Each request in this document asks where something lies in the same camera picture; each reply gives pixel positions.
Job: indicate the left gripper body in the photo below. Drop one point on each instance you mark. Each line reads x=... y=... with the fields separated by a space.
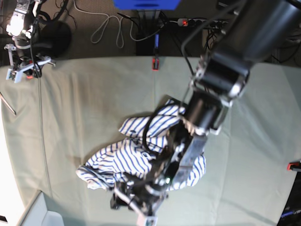
x=141 y=195

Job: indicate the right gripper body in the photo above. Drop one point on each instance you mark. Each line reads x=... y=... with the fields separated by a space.
x=25 y=63

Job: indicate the blue white striped t-shirt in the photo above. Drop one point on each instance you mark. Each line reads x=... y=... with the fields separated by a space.
x=110 y=164

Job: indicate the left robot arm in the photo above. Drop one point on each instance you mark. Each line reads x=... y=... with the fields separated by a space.
x=257 y=27

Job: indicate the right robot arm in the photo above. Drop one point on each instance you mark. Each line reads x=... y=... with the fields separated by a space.
x=35 y=38

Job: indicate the black round stand base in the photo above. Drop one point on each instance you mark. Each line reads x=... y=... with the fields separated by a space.
x=58 y=37

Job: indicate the metal rod on table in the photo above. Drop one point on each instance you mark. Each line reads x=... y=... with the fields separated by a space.
x=7 y=104

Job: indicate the green table cloth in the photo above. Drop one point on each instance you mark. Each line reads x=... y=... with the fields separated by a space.
x=56 y=124

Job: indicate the white plastic bin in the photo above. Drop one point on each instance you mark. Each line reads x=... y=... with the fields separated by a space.
x=36 y=213

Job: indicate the red black clamp middle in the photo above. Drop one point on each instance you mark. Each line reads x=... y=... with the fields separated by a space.
x=155 y=60

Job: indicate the red black clamp right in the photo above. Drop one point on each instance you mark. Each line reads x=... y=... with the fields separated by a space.
x=294 y=166

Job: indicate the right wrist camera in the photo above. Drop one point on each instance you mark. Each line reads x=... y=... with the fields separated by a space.
x=16 y=76

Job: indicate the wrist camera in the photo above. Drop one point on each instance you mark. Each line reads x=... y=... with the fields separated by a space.
x=16 y=76
x=143 y=220

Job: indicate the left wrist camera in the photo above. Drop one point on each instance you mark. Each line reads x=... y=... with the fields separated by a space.
x=143 y=220

